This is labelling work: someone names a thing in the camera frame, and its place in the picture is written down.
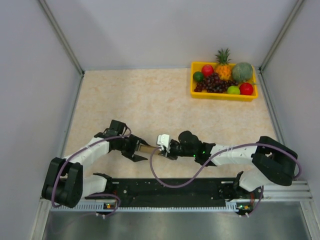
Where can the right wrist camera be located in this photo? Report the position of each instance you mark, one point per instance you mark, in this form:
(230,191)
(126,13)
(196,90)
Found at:
(163,141)

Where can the red apple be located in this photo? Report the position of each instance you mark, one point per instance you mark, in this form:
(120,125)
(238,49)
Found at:
(246,89)
(207,70)

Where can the green melon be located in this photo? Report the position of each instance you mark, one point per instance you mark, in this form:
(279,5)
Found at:
(242,72)

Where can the light green lime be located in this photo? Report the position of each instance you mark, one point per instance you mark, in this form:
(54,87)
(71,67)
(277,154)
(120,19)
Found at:
(233,90)

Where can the purple grape bunch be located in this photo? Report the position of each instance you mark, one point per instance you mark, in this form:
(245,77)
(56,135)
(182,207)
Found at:
(213,84)

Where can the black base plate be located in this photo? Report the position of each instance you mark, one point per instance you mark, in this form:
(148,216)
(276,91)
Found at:
(201,192)

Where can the yellow plastic tray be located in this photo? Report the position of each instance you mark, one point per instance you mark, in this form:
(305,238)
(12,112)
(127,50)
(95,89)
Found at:
(196,66)

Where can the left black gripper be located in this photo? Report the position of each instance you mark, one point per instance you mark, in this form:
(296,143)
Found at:
(135,142)

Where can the aluminium frame rail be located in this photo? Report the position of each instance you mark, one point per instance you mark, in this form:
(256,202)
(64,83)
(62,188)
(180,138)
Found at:
(298,190)

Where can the dark green lime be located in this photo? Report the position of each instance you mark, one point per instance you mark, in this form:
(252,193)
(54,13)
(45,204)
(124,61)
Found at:
(198,76)

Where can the brown cardboard box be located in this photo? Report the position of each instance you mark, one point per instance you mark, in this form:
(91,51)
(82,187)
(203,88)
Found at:
(148,149)

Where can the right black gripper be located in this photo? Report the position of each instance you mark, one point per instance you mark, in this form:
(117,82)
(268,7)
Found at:
(171,154)

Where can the red apple front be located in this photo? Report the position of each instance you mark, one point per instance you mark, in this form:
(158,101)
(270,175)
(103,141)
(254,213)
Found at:
(246,89)

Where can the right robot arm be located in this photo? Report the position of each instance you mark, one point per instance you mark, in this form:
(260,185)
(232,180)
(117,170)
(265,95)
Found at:
(271,161)

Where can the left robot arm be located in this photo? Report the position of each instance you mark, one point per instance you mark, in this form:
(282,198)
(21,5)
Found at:
(65,183)

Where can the pineapple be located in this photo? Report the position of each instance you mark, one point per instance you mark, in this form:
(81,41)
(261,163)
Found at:
(223,68)

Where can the red apple back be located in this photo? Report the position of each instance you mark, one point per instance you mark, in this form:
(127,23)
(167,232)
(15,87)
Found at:
(207,70)

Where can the white cable duct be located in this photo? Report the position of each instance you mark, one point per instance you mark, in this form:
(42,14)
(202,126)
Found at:
(102,207)

